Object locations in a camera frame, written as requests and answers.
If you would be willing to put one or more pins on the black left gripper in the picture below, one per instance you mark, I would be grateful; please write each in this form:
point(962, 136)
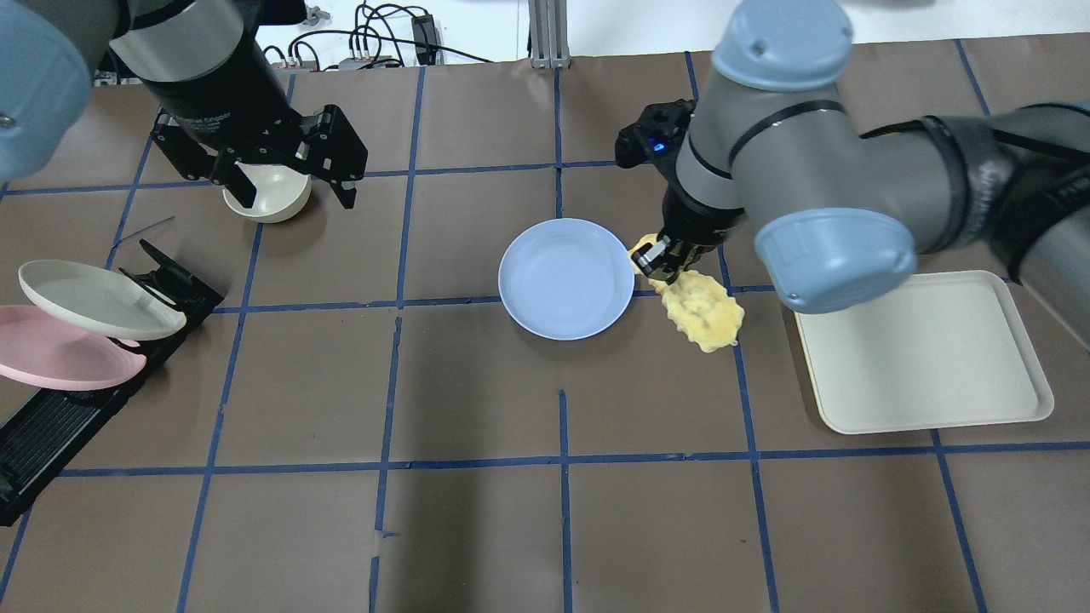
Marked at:
point(215, 95)

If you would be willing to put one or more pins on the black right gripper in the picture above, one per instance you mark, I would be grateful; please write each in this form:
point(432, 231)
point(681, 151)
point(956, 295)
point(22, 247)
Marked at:
point(700, 223)

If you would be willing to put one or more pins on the yellow bread loaf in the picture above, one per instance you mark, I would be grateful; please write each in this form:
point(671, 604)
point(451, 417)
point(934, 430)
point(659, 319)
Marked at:
point(700, 308)

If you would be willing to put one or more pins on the blue plate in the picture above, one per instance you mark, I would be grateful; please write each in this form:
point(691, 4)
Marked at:
point(566, 279)

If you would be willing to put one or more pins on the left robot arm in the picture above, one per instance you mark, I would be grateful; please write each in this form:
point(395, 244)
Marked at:
point(221, 104)

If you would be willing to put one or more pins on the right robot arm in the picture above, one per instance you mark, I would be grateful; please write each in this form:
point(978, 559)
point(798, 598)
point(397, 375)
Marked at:
point(841, 218)

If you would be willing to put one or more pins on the cream plate in rack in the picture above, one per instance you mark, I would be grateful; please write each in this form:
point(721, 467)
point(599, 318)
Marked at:
point(97, 300)

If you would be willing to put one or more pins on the pink plate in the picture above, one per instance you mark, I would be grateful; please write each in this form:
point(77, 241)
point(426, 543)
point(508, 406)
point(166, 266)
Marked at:
point(44, 352)

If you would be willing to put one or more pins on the cream bowl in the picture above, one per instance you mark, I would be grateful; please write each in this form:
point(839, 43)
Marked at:
point(281, 193)

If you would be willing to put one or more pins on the black power adapter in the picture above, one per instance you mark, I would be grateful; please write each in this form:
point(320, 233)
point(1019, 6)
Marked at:
point(425, 35)

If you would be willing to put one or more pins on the cream rectangular tray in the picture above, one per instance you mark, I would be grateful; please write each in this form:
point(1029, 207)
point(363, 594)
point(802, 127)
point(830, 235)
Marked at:
point(943, 350)

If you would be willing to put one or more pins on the black dish rack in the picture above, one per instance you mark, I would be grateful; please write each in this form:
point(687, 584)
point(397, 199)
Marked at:
point(40, 438)

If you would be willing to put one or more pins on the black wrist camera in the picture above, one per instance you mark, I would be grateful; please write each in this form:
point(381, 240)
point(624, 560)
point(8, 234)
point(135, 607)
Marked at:
point(658, 132)

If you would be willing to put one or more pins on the aluminium frame post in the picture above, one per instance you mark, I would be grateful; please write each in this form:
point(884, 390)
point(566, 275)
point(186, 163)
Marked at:
point(548, 34)

